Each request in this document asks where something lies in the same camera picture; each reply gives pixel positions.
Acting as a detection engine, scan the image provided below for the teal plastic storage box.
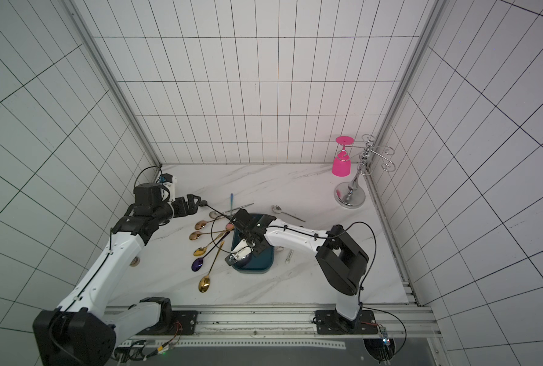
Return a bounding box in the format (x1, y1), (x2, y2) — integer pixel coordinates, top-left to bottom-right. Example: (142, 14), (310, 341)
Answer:
(232, 231), (274, 274)

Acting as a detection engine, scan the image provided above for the silver spoon pile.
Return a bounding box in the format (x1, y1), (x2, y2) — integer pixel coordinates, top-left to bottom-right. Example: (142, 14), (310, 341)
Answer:
(209, 203), (253, 219)

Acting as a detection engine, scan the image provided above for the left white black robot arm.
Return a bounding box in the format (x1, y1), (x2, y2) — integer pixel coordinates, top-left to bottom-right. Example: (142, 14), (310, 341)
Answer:
(33, 182), (201, 365)

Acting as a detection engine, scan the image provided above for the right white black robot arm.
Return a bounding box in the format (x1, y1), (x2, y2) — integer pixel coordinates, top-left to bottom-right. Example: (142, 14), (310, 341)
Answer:
(226, 209), (370, 323)

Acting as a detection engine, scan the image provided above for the copper spoon upper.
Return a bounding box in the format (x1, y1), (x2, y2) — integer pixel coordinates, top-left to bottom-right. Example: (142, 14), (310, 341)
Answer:
(194, 219), (219, 230)

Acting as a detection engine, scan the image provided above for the short gold spoon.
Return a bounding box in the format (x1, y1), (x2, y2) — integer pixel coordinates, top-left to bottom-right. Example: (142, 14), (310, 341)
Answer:
(193, 231), (226, 257)

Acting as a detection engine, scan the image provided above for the purple bowl dark spoon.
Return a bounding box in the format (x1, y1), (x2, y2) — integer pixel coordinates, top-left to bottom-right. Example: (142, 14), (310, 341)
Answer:
(191, 230), (231, 273)

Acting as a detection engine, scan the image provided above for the long gold spoon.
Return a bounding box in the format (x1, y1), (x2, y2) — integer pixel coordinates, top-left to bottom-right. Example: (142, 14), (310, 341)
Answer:
(198, 240), (225, 293)

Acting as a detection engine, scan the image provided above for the chrome wine glass rack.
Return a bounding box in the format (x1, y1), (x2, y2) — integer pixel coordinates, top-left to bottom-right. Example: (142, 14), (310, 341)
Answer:
(334, 134), (396, 209)

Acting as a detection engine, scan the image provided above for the pink upside-down wine glass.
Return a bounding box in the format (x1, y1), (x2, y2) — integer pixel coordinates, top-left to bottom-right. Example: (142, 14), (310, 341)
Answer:
(332, 136), (355, 178)

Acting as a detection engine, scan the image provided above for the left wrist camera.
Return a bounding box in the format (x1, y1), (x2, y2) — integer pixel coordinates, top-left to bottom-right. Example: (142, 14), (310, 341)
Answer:
(157, 173), (177, 202)

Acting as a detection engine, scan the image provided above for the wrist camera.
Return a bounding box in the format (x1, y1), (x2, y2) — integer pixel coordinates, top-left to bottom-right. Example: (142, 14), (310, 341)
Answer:
(157, 173), (177, 202)
(225, 246), (252, 268)

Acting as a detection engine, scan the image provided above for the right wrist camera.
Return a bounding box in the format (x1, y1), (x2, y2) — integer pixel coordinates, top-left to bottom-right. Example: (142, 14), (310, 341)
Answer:
(225, 246), (252, 268)

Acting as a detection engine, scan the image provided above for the silver spoon clear handle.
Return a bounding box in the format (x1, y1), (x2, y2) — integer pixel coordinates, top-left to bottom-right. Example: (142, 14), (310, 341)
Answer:
(285, 249), (294, 264)

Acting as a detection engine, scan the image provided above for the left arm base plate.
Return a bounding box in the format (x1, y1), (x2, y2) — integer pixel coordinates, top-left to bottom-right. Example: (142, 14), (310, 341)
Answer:
(161, 310), (199, 337)

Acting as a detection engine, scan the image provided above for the aluminium mounting rail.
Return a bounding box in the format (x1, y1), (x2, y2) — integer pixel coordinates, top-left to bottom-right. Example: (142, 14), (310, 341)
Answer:
(122, 304), (442, 350)

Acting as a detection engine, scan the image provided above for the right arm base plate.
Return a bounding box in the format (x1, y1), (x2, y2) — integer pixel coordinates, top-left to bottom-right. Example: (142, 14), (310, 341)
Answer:
(313, 310), (380, 336)

